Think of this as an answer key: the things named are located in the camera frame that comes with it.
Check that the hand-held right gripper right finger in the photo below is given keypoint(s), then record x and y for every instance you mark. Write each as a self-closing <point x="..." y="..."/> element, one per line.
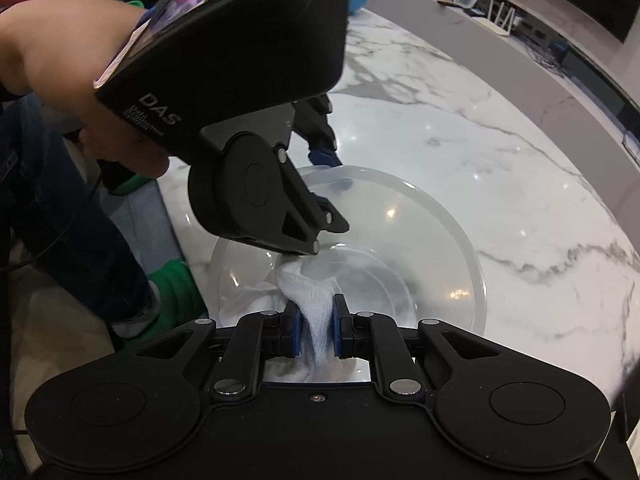
<point x="338" y="332"/>

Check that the person's left hand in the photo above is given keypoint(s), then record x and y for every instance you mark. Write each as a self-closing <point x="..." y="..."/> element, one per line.
<point x="65" y="45"/>

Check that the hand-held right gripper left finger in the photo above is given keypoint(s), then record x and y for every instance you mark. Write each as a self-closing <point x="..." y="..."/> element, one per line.
<point x="295" y="332"/>

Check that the black set-top box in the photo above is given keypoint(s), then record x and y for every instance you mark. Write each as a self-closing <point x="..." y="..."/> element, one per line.
<point x="595" y="80"/>

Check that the white cloth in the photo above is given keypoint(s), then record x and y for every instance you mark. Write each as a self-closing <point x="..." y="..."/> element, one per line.
<point x="317" y="320"/>

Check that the black remote control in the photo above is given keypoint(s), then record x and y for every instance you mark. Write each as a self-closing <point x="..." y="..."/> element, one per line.
<point x="447" y="3"/>

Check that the person's jeans leg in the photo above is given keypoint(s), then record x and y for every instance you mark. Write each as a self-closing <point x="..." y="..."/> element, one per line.
<point x="40" y="185"/>

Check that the white router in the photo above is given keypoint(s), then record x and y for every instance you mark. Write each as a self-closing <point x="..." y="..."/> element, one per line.
<point x="492" y="27"/>

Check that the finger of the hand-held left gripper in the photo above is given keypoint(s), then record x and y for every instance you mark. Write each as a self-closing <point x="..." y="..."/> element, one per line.
<point x="324" y="157"/>
<point x="312" y="220"/>

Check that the small white display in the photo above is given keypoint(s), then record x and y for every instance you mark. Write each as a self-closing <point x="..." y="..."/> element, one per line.
<point x="466" y="1"/>

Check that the clear plastic bowl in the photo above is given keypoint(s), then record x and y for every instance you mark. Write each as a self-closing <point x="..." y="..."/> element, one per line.
<point x="400" y="260"/>

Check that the green slipper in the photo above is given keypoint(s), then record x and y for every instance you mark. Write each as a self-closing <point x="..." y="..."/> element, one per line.
<point x="175" y="285"/>

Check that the blue bowl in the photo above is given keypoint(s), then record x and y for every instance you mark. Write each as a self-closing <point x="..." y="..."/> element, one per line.
<point x="359" y="2"/>

